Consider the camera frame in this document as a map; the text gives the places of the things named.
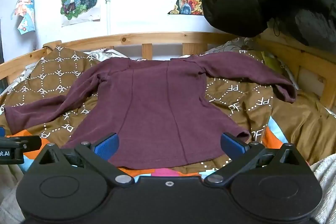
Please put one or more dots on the white wall pipe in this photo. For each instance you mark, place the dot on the white wall pipe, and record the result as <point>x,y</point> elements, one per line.
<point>108,16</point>

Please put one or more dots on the plain brown bedsheet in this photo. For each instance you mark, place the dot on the plain brown bedsheet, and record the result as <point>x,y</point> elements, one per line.
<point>302,121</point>

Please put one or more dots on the small curled wall poster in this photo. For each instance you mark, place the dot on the small curled wall poster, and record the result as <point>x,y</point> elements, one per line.
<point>25,11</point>

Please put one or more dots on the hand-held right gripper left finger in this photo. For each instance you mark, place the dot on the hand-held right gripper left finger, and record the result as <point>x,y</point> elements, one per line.
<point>108,144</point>

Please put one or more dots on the maroon long-sleeve sweater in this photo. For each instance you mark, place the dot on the maroon long-sleeve sweater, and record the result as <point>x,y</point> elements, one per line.
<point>157,108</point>

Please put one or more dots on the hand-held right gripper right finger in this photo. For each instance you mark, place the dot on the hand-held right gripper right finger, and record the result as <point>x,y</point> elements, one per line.
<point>231,145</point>

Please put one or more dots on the wooden bed frame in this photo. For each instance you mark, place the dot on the wooden bed frame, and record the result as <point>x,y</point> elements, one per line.
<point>131,39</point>

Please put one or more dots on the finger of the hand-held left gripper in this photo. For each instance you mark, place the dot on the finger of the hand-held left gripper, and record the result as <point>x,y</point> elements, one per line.
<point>23,142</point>

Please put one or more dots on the brown patterned blanket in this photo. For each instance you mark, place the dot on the brown patterned blanket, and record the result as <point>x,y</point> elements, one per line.
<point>52,74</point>

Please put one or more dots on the white fleece blanket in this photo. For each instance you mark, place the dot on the white fleece blanket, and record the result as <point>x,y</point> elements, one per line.
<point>325,179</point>

